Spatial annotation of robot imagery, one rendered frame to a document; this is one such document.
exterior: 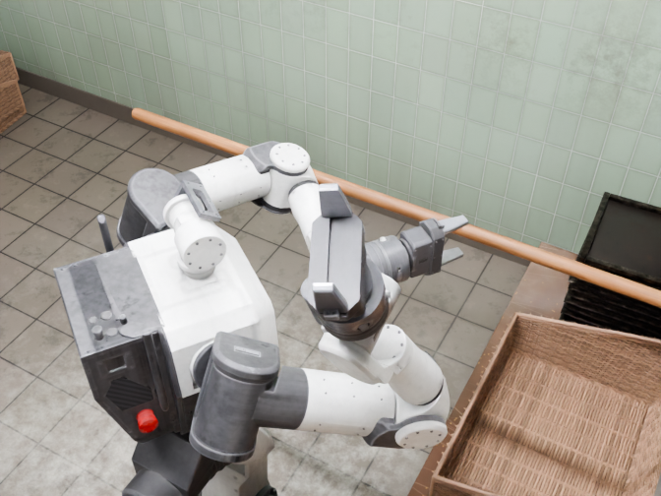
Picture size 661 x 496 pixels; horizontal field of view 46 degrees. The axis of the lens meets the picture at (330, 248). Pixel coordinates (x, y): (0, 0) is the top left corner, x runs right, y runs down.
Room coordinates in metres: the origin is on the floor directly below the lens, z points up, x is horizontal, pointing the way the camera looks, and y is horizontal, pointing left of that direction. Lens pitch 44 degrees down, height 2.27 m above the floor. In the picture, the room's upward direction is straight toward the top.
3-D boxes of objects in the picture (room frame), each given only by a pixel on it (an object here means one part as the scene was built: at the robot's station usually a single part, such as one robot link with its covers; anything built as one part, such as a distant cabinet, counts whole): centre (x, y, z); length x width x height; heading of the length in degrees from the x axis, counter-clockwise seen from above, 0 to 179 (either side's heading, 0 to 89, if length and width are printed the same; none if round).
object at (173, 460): (0.79, 0.26, 0.99); 0.28 x 0.13 x 0.18; 150
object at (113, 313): (0.84, 0.26, 1.26); 0.34 x 0.30 x 0.36; 25
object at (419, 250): (1.03, -0.14, 1.26); 0.12 x 0.10 x 0.13; 115
